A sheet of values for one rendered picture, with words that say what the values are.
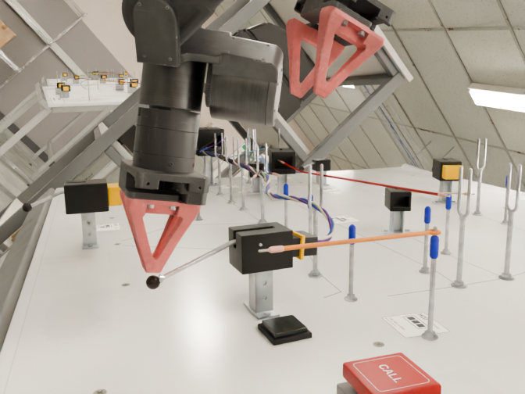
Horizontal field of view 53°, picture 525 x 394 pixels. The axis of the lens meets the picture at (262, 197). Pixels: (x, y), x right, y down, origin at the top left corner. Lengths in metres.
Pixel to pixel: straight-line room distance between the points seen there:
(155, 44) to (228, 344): 0.27
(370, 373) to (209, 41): 0.30
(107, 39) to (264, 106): 7.62
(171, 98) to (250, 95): 0.07
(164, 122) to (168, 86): 0.03
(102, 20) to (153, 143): 7.59
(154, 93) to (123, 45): 7.61
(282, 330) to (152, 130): 0.22
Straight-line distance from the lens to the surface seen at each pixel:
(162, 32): 0.44
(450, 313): 0.60
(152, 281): 0.53
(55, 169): 2.04
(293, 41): 0.58
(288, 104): 1.65
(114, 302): 0.63
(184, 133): 0.48
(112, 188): 0.83
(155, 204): 0.48
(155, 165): 0.48
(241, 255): 0.53
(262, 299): 0.57
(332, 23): 0.52
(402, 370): 0.40
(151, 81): 0.48
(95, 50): 8.04
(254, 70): 0.46
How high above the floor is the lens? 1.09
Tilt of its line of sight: 6 degrees up
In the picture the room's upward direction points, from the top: 46 degrees clockwise
